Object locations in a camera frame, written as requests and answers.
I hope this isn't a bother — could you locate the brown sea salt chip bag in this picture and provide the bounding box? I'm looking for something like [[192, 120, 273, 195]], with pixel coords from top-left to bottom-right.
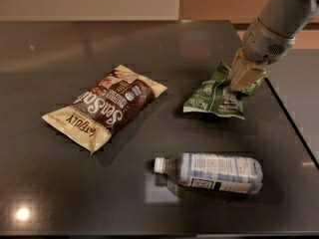
[[42, 65, 166, 154]]

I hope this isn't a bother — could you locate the blue plastic water bottle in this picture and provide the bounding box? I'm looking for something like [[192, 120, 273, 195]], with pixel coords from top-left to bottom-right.
[[154, 152, 263, 194]]

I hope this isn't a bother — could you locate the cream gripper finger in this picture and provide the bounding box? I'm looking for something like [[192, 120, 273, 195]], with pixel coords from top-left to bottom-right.
[[228, 49, 253, 82], [230, 63, 266, 92]]

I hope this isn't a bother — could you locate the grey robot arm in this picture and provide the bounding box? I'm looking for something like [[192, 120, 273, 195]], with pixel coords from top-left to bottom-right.
[[228, 0, 319, 92]]

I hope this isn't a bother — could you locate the green jalapeno chip bag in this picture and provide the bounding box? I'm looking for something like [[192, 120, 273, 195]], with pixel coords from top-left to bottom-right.
[[182, 61, 265, 120]]

